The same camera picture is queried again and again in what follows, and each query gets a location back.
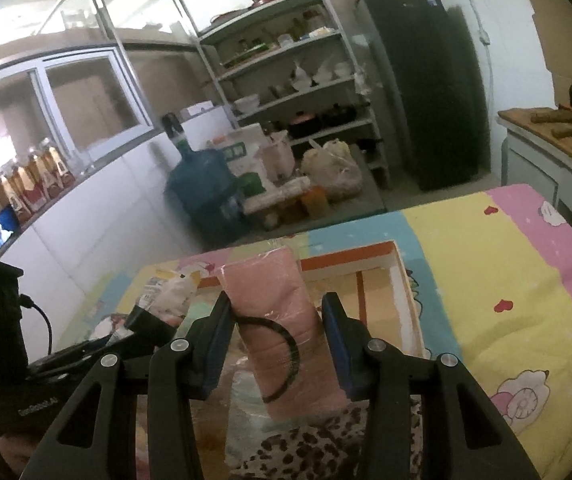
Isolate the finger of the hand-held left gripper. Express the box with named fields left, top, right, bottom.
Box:
left=125, top=305, right=178, bottom=354

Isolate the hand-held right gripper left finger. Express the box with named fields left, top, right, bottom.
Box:
left=41, top=291, right=239, bottom=480

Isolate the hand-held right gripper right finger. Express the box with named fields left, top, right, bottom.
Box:
left=322, top=291, right=539, bottom=480

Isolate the white tissue packet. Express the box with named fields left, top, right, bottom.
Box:
left=138, top=272, right=203, bottom=322

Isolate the black hair tie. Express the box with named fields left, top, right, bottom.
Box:
left=233, top=315, right=300, bottom=404

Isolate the orange-rimmed cardboard box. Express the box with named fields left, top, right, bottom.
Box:
left=181, top=240, right=428, bottom=361

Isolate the leopard print cloth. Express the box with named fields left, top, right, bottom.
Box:
left=226, top=404, right=423, bottom=480

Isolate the large amber liquid jar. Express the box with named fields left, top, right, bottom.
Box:
left=0, top=172, right=31, bottom=225

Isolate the amber bottle with red label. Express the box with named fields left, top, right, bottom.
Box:
left=33, top=146, right=64, bottom=197
left=16, top=157, right=49, bottom=212
left=48, top=137, right=78, bottom=188

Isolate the blue water jug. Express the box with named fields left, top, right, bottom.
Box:
left=166, top=132, right=248, bottom=242

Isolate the plastic bag of food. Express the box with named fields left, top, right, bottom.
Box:
left=301, top=140, right=365, bottom=202

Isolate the black water jug pump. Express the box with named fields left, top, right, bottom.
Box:
left=161, top=112, right=188, bottom=149

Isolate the white carton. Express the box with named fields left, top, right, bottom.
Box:
left=206, top=122, right=268, bottom=182

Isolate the black wok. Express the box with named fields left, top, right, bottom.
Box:
left=322, top=104, right=359, bottom=125

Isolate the set of white bowls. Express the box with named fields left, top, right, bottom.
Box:
left=233, top=60, right=354, bottom=111

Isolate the dark refrigerator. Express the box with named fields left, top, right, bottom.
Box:
left=356, top=0, right=493, bottom=194

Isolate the grey metal shelf rack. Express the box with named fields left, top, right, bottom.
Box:
left=197, top=0, right=393, bottom=192

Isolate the brown cardboard sheet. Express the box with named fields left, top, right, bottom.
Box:
left=521, top=0, right=572, bottom=107

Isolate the black cable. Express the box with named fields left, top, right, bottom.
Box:
left=18, top=292, right=55, bottom=357

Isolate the white wall cable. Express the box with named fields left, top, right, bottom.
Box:
left=458, top=0, right=498, bottom=92

